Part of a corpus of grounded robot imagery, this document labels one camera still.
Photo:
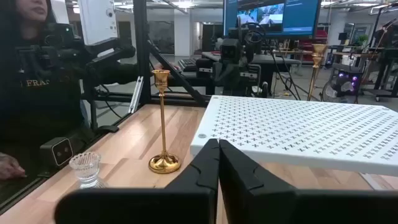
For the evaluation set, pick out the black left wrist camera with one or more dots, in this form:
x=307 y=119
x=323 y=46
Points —
x=230 y=49

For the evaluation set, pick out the small green plant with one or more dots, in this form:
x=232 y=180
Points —
x=362 y=40

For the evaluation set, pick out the computer with purple lights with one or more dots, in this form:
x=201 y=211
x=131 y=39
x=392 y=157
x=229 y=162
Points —
x=346 y=77

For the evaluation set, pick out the person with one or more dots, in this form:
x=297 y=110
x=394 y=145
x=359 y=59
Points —
x=46 y=102

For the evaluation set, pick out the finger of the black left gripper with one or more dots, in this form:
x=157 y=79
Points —
x=237 y=82
x=222 y=82

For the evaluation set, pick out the black keyboard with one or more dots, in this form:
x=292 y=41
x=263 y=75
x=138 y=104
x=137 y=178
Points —
x=187 y=64

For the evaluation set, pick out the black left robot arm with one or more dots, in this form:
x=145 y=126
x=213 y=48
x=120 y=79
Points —
x=239 y=31

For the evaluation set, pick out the tall gold candlestick holder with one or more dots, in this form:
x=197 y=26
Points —
x=317 y=56

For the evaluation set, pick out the blue-screen computer monitor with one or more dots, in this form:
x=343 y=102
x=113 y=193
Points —
x=298 y=15

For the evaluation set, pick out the clear glass candle holder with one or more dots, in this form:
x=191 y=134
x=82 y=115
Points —
x=85 y=168

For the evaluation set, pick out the white plastic box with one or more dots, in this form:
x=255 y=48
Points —
x=98 y=21

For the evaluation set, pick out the red cabinet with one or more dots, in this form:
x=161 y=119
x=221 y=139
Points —
x=321 y=35

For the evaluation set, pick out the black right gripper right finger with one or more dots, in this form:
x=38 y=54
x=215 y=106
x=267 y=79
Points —
x=255 y=205

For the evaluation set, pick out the person's hand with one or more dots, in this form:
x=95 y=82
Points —
x=11 y=168

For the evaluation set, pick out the black depth camera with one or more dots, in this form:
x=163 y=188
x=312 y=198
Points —
x=60 y=152

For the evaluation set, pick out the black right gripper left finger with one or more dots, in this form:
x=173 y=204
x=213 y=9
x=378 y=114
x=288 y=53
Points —
x=186 y=205

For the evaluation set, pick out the white perforated shelf riser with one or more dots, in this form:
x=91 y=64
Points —
x=295 y=130

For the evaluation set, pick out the black workstation frame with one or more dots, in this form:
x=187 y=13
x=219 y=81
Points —
x=385 y=62

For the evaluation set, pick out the silver aluminium bar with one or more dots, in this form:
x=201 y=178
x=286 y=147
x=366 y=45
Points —
x=136 y=95

